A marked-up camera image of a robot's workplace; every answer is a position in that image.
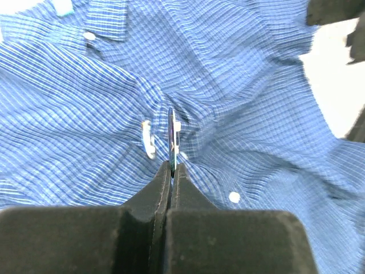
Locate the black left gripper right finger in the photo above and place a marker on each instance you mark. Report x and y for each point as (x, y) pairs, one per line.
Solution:
(187, 199)

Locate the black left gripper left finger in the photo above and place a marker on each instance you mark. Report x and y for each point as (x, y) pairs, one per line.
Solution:
(152, 199)

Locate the round blue brooch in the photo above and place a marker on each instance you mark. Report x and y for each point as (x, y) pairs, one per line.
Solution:
(174, 128)

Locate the blue checked shirt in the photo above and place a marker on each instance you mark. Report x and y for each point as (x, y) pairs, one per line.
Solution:
(79, 77)

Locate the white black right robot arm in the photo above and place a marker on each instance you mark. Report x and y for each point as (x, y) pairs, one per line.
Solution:
(324, 12)

